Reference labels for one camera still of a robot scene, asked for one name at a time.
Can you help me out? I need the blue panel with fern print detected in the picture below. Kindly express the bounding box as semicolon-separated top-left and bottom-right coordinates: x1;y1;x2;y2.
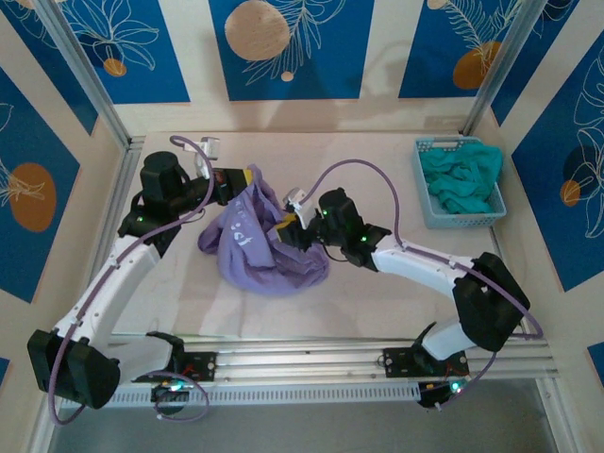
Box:
398;0;528;100

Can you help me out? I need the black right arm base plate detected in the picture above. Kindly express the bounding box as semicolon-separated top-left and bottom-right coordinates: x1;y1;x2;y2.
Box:
382;346;471;379

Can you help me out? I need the white table cover sheet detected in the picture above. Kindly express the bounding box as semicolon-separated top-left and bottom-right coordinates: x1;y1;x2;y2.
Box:
88;130;526;340

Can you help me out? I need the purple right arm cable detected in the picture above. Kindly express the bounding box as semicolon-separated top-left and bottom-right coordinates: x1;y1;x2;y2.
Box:
306;159;545;411

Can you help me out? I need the blue panel with beige circle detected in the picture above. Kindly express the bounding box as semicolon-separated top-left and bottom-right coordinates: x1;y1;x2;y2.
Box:
209;0;377;102

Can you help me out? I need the blue floral wall panel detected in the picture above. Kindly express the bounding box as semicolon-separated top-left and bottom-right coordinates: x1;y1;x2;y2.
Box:
490;0;581;127
0;0;99;137

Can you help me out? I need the blue panel with dark circle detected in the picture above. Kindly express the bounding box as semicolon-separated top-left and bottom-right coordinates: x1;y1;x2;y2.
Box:
511;44;604;293

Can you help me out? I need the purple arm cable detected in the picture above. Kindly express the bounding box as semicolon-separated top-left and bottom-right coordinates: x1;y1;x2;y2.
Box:
306;159;545;411
49;135;211;426

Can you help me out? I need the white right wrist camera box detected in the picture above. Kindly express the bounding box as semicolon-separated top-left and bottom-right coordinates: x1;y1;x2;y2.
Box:
281;187;309;223

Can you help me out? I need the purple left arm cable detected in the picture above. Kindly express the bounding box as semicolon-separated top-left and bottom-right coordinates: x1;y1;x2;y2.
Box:
49;135;211;426

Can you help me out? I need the blue panel with orange oval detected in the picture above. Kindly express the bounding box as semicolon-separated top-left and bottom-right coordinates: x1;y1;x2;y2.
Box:
0;65;82;305

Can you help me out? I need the blue panel with white flower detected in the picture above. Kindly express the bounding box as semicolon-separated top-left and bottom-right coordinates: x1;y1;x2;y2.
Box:
59;0;192;106

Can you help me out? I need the long aluminium mounting rail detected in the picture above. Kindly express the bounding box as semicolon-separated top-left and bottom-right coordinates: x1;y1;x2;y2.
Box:
40;337;562;389

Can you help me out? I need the aluminium frame post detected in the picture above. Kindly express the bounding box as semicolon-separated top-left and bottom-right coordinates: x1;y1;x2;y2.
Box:
35;0;134;148
461;0;548;138

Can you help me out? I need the white slotted cable duct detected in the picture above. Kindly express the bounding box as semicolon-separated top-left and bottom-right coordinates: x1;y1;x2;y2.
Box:
59;381;422;408

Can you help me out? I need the teal t-shirt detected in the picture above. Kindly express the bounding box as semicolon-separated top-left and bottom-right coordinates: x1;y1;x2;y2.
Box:
419;143;504;214

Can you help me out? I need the purple t-shirt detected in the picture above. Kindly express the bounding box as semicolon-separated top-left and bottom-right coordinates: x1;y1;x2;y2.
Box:
196;163;331;296

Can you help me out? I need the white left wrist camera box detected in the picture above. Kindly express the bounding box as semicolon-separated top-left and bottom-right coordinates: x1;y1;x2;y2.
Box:
191;135;222;180

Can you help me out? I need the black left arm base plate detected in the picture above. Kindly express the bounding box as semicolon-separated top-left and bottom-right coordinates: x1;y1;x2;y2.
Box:
130;351;218;384

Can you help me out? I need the light blue plastic basket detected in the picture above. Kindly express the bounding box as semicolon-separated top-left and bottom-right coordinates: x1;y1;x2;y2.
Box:
413;136;509;230

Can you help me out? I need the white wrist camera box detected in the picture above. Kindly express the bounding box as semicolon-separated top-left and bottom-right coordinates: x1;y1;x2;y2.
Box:
281;187;309;223
191;135;222;180

